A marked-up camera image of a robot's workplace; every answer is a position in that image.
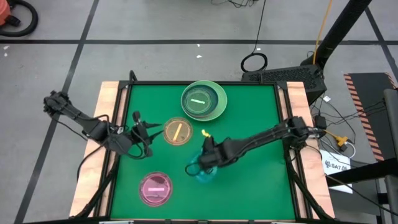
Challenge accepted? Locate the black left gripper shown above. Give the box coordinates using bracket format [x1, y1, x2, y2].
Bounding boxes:
[132, 110, 165, 158]

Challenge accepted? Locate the transparent orange plastic plate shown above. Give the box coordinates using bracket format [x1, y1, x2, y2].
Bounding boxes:
[163, 116, 193, 146]

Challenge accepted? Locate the transparent blue plastic plate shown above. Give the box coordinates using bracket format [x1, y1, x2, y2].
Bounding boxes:
[186, 148, 219, 184]

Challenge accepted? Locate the transparent green plastic plate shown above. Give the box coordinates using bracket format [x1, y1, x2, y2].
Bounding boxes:
[185, 88, 215, 114]

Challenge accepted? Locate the dark teal plastic plate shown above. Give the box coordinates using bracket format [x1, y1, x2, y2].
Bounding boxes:
[182, 84, 220, 119]

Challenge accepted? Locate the dark navy plastic plate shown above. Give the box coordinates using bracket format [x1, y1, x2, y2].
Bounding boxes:
[183, 86, 220, 118]

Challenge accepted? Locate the transparent pink plastic plate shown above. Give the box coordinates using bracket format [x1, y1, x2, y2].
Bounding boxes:
[138, 171, 174, 207]

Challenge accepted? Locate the large light green plate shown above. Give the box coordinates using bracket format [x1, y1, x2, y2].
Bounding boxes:
[180, 80, 228, 122]

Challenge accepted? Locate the left wooden side board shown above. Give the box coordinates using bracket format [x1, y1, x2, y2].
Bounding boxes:
[68, 81, 129, 218]

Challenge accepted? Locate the wooden side board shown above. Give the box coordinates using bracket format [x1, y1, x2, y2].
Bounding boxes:
[68, 81, 129, 218]
[285, 81, 336, 219]

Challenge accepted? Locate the right wooden side board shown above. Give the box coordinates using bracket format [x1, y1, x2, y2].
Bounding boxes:
[285, 81, 336, 219]

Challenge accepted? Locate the black perforated box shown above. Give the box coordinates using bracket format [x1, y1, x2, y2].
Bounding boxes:
[241, 64, 328, 106]

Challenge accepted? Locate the black power adapter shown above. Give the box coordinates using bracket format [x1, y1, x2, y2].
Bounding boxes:
[313, 114, 328, 130]

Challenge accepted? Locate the white printed paper sheet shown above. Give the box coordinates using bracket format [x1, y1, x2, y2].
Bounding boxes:
[319, 149, 354, 195]

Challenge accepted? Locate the black stand base bar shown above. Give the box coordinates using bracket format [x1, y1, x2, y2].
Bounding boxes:
[325, 157, 398, 188]

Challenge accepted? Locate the black mat with striped edge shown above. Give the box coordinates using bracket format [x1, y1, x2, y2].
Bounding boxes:
[343, 72, 398, 163]

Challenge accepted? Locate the dark grey furniture panel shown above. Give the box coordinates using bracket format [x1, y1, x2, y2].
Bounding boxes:
[382, 88, 398, 224]

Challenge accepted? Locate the orange vacuum cleaner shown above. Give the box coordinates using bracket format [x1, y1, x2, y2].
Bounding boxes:
[0, 0, 17, 27]

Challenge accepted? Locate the black hanging cable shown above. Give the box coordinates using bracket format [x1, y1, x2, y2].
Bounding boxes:
[240, 0, 269, 73]

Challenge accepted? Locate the yellow cable connector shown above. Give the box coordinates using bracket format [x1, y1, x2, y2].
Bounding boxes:
[324, 129, 349, 147]

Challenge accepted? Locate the black vacuum hose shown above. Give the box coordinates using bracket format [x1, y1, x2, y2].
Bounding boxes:
[0, 0, 39, 38]

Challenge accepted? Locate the yellow hanging cable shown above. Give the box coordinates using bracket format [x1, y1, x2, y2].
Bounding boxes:
[312, 0, 334, 65]

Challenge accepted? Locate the black camera stand pole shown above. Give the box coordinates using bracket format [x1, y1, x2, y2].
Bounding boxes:
[300, 0, 373, 71]

